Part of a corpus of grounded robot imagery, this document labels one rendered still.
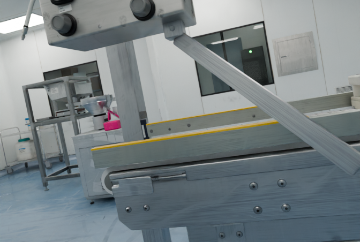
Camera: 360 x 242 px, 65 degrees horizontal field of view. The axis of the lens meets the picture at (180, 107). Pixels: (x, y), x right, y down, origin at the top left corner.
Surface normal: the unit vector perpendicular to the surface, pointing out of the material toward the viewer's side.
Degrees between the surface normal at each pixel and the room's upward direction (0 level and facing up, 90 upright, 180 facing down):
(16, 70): 90
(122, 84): 90
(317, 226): 90
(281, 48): 90
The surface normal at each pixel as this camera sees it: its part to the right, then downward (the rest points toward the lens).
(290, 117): -0.72, 0.11
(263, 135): -0.22, 0.09
